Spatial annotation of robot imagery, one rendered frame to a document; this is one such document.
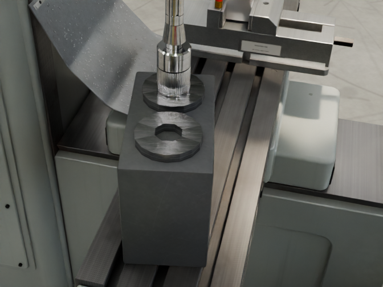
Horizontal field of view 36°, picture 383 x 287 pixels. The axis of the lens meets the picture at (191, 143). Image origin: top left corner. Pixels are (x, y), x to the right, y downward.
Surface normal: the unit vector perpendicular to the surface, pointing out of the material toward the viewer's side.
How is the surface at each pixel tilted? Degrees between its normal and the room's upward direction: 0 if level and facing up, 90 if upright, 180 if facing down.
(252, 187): 0
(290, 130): 0
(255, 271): 90
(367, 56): 0
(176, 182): 90
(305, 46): 90
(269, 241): 90
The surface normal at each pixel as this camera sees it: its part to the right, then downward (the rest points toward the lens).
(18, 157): -0.16, 0.62
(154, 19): 0.03, -0.76
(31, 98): 0.77, 0.42
